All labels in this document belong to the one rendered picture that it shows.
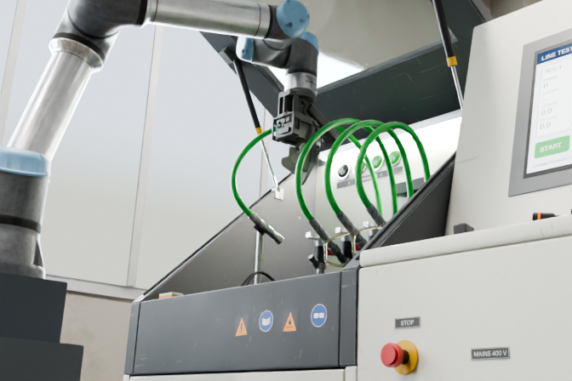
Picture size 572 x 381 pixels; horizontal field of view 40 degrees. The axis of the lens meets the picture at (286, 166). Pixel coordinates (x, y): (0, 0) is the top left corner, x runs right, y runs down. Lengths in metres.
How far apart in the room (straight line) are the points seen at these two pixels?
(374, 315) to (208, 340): 0.43
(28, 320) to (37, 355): 0.06
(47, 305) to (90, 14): 0.58
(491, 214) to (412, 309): 0.32
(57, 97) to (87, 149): 1.81
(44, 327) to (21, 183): 0.24
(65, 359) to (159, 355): 0.46
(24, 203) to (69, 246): 1.92
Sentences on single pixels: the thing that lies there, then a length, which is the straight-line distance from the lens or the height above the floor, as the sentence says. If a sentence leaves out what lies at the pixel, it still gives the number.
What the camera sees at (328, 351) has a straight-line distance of 1.36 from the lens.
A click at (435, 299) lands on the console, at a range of 1.23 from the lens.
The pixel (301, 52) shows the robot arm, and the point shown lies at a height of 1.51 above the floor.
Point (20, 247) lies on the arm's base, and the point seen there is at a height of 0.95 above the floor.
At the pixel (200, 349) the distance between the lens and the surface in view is 1.63.
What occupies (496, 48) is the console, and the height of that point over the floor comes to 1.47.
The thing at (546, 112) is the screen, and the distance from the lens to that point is 1.54.
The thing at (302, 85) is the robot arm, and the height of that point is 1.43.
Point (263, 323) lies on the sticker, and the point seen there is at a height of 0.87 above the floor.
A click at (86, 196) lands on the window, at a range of 3.36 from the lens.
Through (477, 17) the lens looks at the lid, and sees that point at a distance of 1.83.
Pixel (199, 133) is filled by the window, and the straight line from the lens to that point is 3.68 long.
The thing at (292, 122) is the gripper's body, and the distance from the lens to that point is 1.74.
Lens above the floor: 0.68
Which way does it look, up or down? 19 degrees up
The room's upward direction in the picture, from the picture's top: 3 degrees clockwise
